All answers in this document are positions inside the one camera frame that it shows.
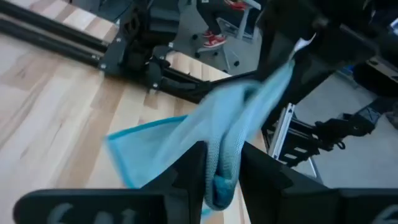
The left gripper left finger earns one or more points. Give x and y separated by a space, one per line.
174 205

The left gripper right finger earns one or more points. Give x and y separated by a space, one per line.
280 202

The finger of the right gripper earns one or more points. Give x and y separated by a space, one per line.
280 31
326 62

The light blue teal-edged towel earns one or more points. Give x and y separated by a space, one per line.
217 118

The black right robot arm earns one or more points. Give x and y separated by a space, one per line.
136 37

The grey office chair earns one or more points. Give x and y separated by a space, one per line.
231 28

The person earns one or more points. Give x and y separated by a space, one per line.
211 15

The silver table leg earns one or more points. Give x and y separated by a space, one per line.
281 130

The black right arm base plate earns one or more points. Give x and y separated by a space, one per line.
112 59

